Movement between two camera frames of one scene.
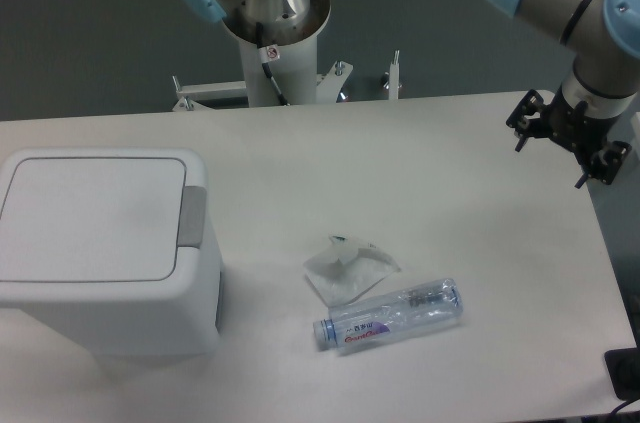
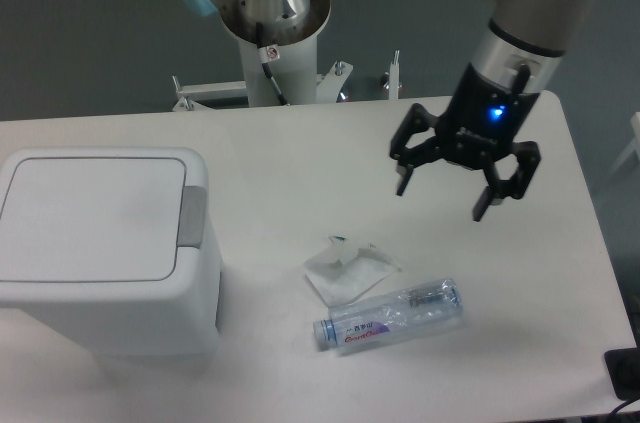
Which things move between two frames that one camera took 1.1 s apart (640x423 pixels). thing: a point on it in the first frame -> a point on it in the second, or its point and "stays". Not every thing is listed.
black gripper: x=582 y=135 -> x=483 y=118
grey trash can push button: x=192 y=223 stays
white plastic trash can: x=111 y=247 stays
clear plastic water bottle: x=397 y=317 stays
